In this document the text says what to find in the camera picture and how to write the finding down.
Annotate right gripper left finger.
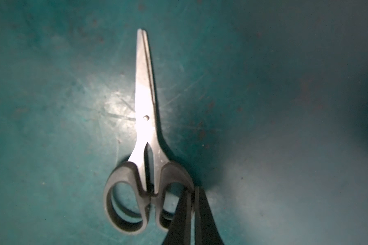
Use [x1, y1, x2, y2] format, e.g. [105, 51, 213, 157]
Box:
[163, 190, 192, 245]

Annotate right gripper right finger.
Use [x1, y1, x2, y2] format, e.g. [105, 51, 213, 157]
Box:
[194, 186, 224, 245]

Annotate small black scissors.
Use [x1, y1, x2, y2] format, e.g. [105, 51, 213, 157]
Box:
[103, 29, 195, 235]

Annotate green table mat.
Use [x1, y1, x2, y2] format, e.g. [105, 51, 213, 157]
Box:
[0, 1, 368, 245]

